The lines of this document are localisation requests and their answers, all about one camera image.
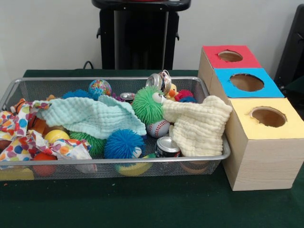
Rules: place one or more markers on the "crushed silver can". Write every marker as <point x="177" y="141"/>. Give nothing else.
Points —
<point x="159" y="80"/>

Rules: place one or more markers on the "cream knitted cloth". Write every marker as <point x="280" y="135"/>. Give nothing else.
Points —
<point x="202" y="123"/>

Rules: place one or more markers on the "dark green spiky ball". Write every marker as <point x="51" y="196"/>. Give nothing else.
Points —
<point x="92" y="143"/>

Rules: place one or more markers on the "black labelled silver can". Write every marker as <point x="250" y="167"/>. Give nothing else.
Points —
<point x="168" y="146"/>

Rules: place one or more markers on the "small globe ball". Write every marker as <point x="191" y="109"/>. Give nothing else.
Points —
<point x="100" y="87"/>

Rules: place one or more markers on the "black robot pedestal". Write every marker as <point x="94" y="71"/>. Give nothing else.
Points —
<point x="142" y="42"/>

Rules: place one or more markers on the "yellow smooth ball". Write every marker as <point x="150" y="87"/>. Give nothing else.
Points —
<point x="57" y="136"/>

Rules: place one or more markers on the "black upright panel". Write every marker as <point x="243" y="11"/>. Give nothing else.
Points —
<point x="292" y="47"/>

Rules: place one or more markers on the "polka dot colourful cloth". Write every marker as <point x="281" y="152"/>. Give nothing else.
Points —
<point x="19" y="133"/>

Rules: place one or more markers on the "green spiky rubber ball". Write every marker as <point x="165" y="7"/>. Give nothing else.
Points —
<point x="148" y="104"/>

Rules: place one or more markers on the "wooden box with three holes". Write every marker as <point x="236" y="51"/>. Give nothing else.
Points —
<point x="259" y="161"/>

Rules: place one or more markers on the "red orange smooth ball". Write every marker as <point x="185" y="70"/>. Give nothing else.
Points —
<point x="43" y="162"/>

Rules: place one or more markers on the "mint green fuzzy cloth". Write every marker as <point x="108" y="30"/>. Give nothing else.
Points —
<point x="95" y="116"/>

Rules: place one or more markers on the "white baseball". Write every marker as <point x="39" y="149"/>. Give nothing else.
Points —
<point x="158" y="128"/>

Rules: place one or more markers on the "dark green side table cloth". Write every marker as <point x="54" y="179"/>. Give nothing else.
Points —
<point x="297" y="86"/>

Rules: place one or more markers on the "blue spiky rubber ball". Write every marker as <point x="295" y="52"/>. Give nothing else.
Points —
<point x="122" y="145"/>

